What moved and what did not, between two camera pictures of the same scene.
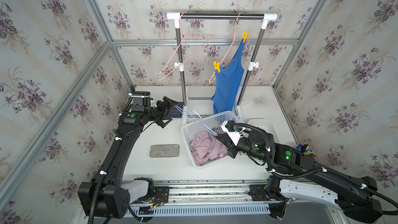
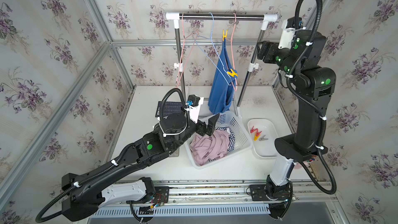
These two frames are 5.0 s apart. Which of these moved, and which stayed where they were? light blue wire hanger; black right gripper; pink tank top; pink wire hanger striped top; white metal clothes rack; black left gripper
Moved: light blue wire hanger; black right gripper; black left gripper; pink wire hanger striped top
Stayed: pink tank top; white metal clothes rack
